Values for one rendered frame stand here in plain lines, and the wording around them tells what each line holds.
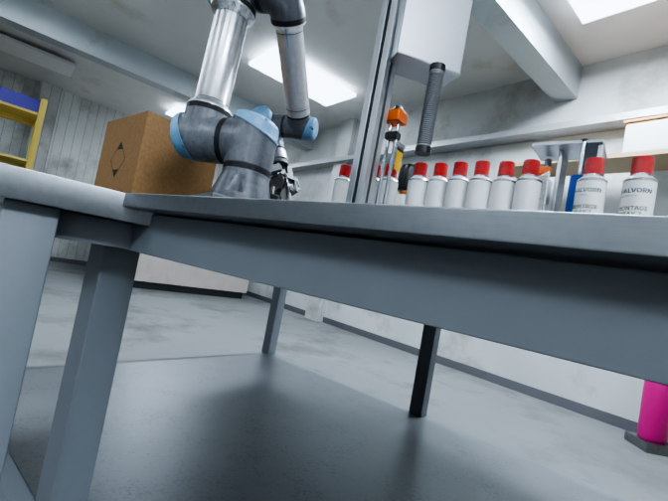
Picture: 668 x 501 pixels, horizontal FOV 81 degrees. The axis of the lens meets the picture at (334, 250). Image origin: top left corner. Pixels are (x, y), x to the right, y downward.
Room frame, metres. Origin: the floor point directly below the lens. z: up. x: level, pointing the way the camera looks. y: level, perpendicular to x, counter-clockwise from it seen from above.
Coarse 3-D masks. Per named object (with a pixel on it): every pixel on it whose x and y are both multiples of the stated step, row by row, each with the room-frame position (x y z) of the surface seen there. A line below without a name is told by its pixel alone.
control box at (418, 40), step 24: (408, 0) 0.86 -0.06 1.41; (432, 0) 0.88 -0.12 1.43; (456, 0) 0.90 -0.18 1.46; (408, 24) 0.87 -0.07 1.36; (432, 24) 0.88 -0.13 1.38; (456, 24) 0.90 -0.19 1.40; (408, 48) 0.87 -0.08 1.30; (432, 48) 0.89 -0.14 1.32; (456, 48) 0.90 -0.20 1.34; (408, 72) 0.94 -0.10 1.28; (456, 72) 0.91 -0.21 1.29
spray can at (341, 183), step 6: (342, 168) 1.13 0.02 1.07; (348, 168) 1.13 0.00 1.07; (342, 174) 1.13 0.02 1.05; (348, 174) 1.13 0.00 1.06; (336, 180) 1.13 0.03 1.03; (342, 180) 1.12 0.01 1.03; (348, 180) 1.12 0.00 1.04; (336, 186) 1.13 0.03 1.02; (342, 186) 1.12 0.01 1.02; (348, 186) 1.13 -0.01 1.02; (336, 192) 1.12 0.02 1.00; (342, 192) 1.12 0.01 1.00; (336, 198) 1.12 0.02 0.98; (342, 198) 1.12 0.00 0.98
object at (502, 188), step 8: (504, 168) 0.86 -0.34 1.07; (512, 168) 0.85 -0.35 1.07; (504, 176) 0.85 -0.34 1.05; (512, 176) 0.86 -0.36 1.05; (496, 184) 0.85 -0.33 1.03; (504, 184) 0.84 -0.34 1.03; (512, 184) 0.84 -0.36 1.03; (496, 192) 0.85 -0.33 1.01; (504, 192) 0.84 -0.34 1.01; (512, 192) 0.85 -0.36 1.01; (496, 200) 0.85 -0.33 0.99; (504, 200) 0.84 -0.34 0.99; (512, 200) 0.85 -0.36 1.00; (488, 208) 0.87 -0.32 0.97; (496, 208) 0.85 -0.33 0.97; (504, 208) 0.84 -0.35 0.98
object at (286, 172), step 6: (276, 162) 1.35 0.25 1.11; (282, 162) 1.35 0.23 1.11; (282, 168) 1.37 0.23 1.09; (288, 168) 1.38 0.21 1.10; (276, 174) 1.32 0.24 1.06; (282, 174) 1.31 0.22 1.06; (288, 174) 1.33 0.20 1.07; (270, 180) 1.34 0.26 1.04; (276, 180) 1.32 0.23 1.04; (282, 180) 1.30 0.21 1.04; (288, 180) 1.34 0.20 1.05; (294, 180) 1.35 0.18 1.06; (270, 186) 1.33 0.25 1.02; (276, 186) 1.31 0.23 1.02; (294, 186) 1.35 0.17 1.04; (276, 192) 1.32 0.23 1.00; (294, 192) 1.35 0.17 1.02
